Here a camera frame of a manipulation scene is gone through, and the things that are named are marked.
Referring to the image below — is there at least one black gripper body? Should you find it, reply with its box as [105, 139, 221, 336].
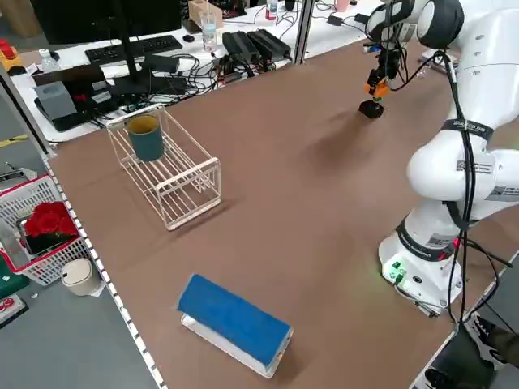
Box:
[375, 42, 401, 80]

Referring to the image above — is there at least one orange button box lid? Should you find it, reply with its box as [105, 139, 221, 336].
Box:
[364, 79, 391, 99]

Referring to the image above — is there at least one black button box base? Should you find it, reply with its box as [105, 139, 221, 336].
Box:
[358, 99, 386, 120]

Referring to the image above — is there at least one clear drink cup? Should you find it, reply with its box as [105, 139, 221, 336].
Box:
[200, 11, 219, 53]

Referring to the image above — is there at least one brown cardboard box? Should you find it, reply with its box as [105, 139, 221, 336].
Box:
[187, 0, 225, 34]

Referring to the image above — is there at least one teal cup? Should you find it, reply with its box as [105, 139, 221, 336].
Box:
[127, 114, 166, 163]

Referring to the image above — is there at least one black flat box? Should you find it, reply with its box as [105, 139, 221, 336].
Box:
[32, 63, 122, 133]

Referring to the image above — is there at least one yellow box with red button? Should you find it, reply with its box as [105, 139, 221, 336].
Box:
[0, 37, 20, 73]

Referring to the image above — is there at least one black finned power supply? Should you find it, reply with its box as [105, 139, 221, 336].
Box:
[246, 28, 294, 62]
[221, 31, 260, 66]

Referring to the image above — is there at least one black keyboard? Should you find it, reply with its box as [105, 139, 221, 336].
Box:
[84, 35, 184, 65]

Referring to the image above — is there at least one black monitor stand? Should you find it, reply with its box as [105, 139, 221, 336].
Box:
[109, 0, 191, 98]

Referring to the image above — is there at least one blue cloth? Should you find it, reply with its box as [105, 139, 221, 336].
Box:
[176, 273, 294, 370]

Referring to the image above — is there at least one black monitor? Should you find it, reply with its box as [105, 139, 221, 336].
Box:
[30, 0, 182, 45]

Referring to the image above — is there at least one person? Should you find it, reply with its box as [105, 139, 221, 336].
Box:
[470, 314, 519, 368]

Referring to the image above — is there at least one white side table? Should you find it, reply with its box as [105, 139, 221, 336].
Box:
[7, 0, 368, 143]

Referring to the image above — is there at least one small clear water bottle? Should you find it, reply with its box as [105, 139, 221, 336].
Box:
[38, 47, 62, 75]

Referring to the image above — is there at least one small white bin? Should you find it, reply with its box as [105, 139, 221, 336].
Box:
[60, 258, 105, 297]

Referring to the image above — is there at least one white plastic basket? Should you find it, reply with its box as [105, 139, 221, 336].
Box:
[0, 173, 97, 288]

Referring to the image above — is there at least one aluminium frame post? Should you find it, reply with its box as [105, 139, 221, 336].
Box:
[293, 0, 316, 65]

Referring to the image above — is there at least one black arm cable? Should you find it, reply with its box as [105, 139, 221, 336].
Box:
[387, 0, 513, 325]

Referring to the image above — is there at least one white wire rack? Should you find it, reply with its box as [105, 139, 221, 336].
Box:
[107, 103, 222, 233]

